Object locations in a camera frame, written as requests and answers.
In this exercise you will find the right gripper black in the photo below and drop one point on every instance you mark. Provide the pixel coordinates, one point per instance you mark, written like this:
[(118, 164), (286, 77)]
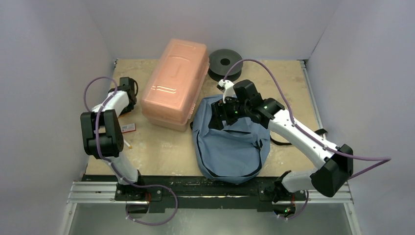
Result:
[(220, 114)]

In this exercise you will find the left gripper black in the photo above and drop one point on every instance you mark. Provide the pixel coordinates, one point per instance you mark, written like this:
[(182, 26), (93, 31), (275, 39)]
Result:
[(126, 111)]

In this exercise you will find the blue backpack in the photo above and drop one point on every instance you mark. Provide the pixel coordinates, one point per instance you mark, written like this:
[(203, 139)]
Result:
[(234, 154)]

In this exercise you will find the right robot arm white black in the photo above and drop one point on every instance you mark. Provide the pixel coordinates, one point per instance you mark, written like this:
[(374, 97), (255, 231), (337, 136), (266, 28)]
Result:
[(332, 168)]

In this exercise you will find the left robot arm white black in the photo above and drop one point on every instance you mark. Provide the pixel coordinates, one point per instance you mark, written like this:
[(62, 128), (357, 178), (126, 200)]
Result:
[(102, 136)]

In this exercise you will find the small red white box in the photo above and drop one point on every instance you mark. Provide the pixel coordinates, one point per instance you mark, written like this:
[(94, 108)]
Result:
[(128, 128)]

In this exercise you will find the pink translucent plastic box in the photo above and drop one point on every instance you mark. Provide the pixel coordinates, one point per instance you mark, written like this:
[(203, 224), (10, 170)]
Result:
[(171, 92)]

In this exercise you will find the black filament spool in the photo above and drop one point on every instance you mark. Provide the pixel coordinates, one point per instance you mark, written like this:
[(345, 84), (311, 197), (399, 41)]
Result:
[(220, 61)]

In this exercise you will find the yellow white pencil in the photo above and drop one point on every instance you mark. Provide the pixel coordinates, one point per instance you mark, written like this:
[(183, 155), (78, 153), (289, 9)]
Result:
[(127, 144)]

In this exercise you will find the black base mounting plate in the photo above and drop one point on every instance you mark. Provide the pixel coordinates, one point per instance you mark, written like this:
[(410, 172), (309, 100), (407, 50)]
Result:
[(195, 192)]

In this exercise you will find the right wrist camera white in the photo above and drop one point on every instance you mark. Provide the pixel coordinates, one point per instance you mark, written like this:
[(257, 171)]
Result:
[(226, 87)]

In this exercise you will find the aluminium frame rail front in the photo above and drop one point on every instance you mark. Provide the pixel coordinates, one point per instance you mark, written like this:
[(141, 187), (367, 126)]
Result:
[(343, 196)]

